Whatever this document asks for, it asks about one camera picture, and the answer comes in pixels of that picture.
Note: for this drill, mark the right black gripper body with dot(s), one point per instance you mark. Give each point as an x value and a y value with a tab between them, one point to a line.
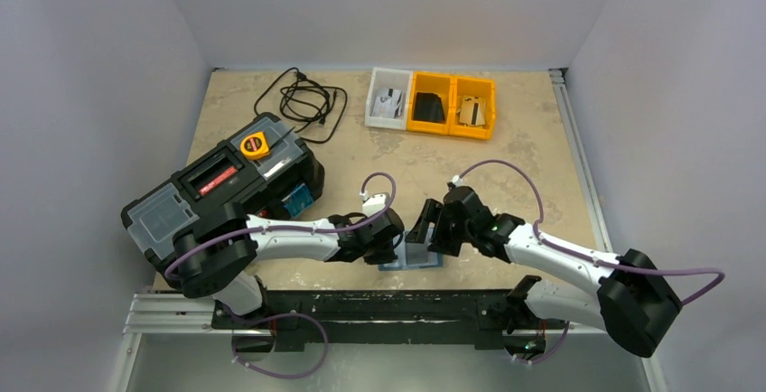
435	226

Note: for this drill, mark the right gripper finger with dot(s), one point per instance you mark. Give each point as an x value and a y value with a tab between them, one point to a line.
429	215
446	239

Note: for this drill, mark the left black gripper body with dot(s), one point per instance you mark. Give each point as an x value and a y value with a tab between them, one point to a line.
377	254

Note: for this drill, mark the blue card holder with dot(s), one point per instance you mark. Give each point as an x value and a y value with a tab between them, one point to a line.
412	256

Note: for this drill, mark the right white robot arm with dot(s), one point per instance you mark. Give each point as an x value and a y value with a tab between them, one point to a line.
622	295

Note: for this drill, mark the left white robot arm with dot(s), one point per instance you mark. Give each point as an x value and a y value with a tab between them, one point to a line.
212	254

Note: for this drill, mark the black cards in bin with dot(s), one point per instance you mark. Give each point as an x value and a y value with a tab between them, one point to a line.
428	107

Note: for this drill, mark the gold cards in bin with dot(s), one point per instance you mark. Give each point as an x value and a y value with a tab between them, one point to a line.
471	111

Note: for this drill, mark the white cards in bin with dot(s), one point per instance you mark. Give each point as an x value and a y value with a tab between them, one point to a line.
387	103

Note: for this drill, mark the white plastic bin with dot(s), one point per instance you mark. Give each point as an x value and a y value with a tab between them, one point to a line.
389	78

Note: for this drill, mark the left yellow plastic bin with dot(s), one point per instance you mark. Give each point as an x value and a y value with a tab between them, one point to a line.
430	82

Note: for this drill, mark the yellow plastic bin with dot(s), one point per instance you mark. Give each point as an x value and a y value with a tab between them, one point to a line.
484	88
430	82

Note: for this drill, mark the black tool box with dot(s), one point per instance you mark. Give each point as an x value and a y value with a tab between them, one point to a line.
279	186

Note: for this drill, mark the right yellow plastic bin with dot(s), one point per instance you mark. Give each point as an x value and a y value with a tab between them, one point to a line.
484	88

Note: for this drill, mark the yellow tape measure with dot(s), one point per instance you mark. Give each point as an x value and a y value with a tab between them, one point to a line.
255	146

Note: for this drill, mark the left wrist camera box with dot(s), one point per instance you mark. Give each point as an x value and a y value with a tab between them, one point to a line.
372	204

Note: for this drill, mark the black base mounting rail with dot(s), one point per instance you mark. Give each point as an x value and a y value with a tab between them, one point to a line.
483	319

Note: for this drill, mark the aluminium frame rail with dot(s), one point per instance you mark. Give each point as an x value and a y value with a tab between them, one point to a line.
564	103

